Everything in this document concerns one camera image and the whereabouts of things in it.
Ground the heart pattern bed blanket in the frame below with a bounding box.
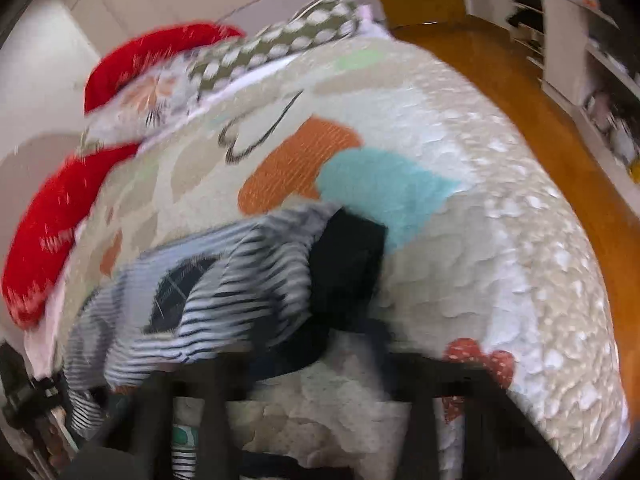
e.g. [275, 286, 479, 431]
[58, 38, 628, 479]

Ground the red pillow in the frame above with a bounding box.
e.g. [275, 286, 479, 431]
[84, 22, 245, 115]
[1, 142, 140, 330]

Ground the green white patterned pillow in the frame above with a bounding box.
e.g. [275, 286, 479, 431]
[189, 0, 360, 93]

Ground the black pants green dinosaur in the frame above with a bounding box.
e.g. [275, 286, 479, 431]
[250, 208, 390, 380]

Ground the white floral pillow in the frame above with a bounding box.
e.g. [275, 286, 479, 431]
[80, 58, 198, 152]

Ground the white shelf unit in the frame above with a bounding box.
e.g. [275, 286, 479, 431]
[464, 0, 639, 211]

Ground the striped black white garment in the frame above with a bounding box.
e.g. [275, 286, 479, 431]
[63, 203, 338, 439]

